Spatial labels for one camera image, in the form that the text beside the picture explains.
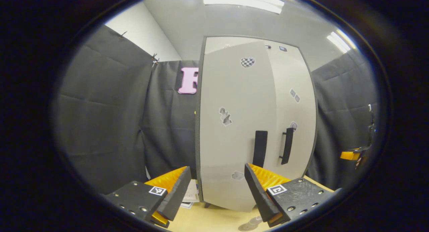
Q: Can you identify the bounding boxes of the white cabinet drawer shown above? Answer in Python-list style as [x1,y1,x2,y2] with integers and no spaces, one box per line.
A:
[205,37,299,55]

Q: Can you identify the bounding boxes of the long ceiling light panel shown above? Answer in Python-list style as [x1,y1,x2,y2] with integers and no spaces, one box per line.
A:
[202,0,285,14]

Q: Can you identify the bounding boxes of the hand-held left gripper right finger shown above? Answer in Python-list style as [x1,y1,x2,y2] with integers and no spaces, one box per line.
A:
[245,163,335,228]

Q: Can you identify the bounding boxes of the black backdrop cloth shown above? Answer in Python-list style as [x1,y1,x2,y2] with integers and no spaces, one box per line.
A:
[52,24,379,194]

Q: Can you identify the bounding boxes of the small ceiling light panel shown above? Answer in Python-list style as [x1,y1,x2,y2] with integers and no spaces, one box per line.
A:
[327,29,357,54]

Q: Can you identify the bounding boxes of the white and grey cabinet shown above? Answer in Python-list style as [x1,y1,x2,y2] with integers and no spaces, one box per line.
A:
[195,35,319,209]

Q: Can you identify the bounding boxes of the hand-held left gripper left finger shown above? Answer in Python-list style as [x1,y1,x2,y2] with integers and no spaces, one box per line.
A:
[104,166,192,228]

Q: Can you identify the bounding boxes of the white cabinet door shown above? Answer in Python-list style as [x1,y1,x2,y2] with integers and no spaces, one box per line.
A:
[198,41,279,212]
[265,41,317,180]

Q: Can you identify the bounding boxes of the stack of white papers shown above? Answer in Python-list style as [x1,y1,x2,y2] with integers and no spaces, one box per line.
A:
[181,179,200,209]

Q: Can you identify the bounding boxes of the black right door handle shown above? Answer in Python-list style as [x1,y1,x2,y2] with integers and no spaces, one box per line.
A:
[279,127,294,165]

